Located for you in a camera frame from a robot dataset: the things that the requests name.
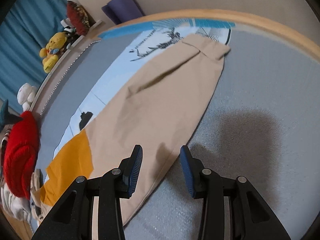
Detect beige striped plush toy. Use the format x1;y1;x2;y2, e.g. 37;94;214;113
30;169;49;227

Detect blue curtain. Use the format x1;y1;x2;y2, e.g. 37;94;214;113
0;0;73;115

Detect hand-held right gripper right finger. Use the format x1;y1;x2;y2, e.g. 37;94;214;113
180;145;292;240

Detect dark red plush cushion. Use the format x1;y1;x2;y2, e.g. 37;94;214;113
66;1;90;36

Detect white headboard ledge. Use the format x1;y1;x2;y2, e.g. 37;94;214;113
30;20;104;113

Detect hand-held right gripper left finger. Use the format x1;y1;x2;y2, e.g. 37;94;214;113
31;144;143;240

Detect yellow plush toy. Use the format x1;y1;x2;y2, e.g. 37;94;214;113
39;32;69;73

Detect beige pants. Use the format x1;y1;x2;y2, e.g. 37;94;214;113
37;34;231;227

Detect black and white plush toy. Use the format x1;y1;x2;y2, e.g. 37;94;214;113
61;19;77;34

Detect teal shark plush toy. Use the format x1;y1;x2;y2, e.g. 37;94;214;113
0;99;23;130

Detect purple rolled yoga mat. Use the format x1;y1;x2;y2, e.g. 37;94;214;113
101;0;145;25

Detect white grey striped plush toy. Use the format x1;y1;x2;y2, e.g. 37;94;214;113
0;185;33;222

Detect wooden bed frame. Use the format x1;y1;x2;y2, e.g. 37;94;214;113
99;9;320;64

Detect printed light blue blanket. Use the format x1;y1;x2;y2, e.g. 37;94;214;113
40;17;237;205

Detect grey patterned bed cover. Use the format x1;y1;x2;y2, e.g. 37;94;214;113
32;22;320;240

